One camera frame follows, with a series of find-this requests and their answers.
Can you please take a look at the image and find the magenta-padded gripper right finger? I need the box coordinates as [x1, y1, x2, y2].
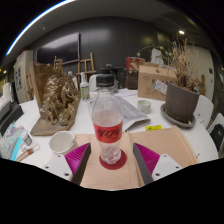
[132, 142, 184, 185]

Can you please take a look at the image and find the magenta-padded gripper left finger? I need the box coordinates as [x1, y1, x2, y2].
[43, 142, 92, 186]

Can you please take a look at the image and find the clear bottle with red label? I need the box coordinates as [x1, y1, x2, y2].
[91, 73, 124, 165]

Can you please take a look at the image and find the thin metal stick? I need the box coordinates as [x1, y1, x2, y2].
[69, 134, 78, 148]

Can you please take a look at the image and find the white ceramic mug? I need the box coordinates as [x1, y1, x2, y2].
[49, 130, 78, 156]

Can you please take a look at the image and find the beige canvas mat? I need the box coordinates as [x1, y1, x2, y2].
[71, 124, 200, 191]

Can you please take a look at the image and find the flat round red coaster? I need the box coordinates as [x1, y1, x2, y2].
[98, 148, 128, 171]

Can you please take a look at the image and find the yellow tag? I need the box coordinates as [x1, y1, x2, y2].
[144, 124, 163, 132]

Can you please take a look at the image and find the folded newspaper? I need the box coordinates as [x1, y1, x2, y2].
[87, 95, 152, 133]

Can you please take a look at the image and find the grey plant saucer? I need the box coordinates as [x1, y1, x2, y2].
[159, 103, 197, 130]

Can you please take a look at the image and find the small glass jar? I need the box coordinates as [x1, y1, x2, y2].
[136, 99, 152, 115]

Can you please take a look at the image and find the small white grey-lidded jar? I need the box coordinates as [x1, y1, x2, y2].
[19, 130, 34, 148]

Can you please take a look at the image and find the golden sculpture on brown base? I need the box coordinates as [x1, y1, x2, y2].
[29, 61, 82, 137]

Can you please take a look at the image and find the dried plant in grey pot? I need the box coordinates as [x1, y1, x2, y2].
[159, 38, 201, 124]

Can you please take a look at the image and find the iridescent colourful sheet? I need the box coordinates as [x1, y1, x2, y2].
[0, 122, 26, 161]

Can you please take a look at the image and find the white spray bottle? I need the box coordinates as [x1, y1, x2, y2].
[79, 71, 91, 102]

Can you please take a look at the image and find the black backpack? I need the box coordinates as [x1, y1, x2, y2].
[210, 123, 224, 153]

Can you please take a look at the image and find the white chair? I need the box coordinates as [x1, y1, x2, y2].
[88, 73, 101, 93]
[206, 112, 224, 158]
[193, 94, 215, 129]

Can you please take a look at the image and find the brown cardboard box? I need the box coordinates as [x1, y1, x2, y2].
[137, 62, 178, 102]

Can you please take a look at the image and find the black flat box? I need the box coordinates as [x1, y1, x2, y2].
[0, 101, 25, 136]

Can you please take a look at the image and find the wooden figure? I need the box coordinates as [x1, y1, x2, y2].
[198, 73, 207, 96]

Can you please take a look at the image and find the wooden easel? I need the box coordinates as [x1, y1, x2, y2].
[76, 51, 97, 83]

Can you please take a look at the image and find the red box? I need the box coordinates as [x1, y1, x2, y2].
[125, 56, 146, 72]

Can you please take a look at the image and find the white cabinet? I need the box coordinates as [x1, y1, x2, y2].
[13, 49, 34, 104]

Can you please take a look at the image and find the wooden-handled wire loop tool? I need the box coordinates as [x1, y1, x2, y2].
[14, 143, 42, 163]

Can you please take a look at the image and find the black wall screen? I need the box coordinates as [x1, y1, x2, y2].
[35, 32, 81, 66]

